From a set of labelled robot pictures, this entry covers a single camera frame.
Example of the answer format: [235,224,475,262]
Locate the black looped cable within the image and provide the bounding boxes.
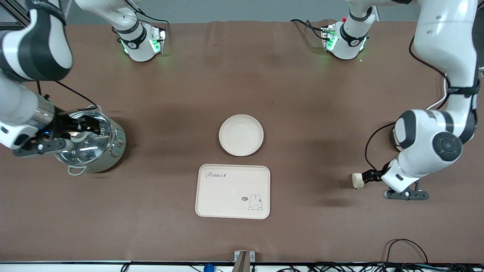
[386,239,428,265]

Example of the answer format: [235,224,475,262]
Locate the black arm base cable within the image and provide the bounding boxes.
[290,19,326,40]
[125,0,171,27]

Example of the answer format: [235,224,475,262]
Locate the brown table cloth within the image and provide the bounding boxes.
[0,20,484,263]

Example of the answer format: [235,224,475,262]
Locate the white toaster power cable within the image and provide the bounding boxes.
[427,76,452,111]

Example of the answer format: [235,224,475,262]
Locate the stainless steel pot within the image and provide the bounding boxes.
[53,105,127,176]

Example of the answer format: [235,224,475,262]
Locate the black cable bundle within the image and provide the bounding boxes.
[276,261,484,272]

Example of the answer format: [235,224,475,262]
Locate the round cream plate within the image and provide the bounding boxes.
[219,114,264,157]

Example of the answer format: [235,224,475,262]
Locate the aluminium frame profile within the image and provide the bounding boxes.
[0,0,29,30]

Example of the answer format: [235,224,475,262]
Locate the grey metal bracket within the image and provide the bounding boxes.
[234,251,256,272]

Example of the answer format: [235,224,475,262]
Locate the cream rabbit print tray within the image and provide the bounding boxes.
[195,164,271,220]

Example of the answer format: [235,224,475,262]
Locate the glass pot lid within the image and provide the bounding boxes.
[53,110,114,165]

